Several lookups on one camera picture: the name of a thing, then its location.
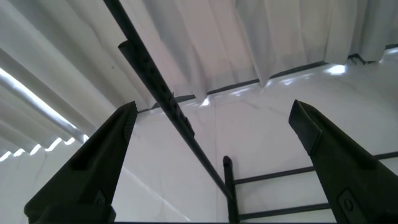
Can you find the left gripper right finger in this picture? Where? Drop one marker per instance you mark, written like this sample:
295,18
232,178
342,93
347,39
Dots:
357,186

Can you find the white curtain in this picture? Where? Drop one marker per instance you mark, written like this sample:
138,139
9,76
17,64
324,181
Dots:
217,37

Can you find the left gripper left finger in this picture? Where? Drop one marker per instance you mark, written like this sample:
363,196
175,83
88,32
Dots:
87,174

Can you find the black clothes rack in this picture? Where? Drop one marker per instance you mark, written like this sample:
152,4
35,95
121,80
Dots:
149,74

